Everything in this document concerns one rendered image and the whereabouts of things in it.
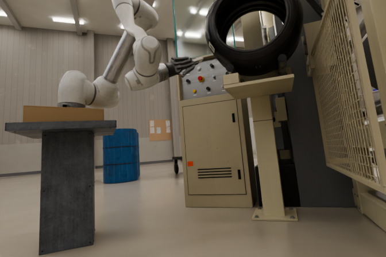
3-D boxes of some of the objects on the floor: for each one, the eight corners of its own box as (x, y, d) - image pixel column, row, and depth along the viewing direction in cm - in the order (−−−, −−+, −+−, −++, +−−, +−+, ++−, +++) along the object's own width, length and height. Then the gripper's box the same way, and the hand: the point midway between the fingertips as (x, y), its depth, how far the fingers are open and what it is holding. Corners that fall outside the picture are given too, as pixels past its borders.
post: (264, 211, 165) (228, -94, 205) (285, 212, 160) (244, -101, 200) (263, 217, 153) (225, -109, 193) (285, 218, 148) (242, -117, 188)
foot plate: (255, 209, 173) (255, 206, 174) (296, 209, 164) (295, 206, 165) (251, 220, 149) (251, 216, 149) (298, 221, 140) (297, 217, 140)
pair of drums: (137, 175, 554) (135, 133, 570) (150, 179, 436) (148, 127, 451) (100, 179, 522) (99, 135, 537) (104, 185, 403) (103, 128, 419)
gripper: (158, 66, 127) (194, 55, 138) (170, 85, 123) (206, 71, 134) (160, 57, 121) (197, 46, 132) (173, 76, 117) (211, 63, 128)
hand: (197, 61), depth 131 cm, fingers closed
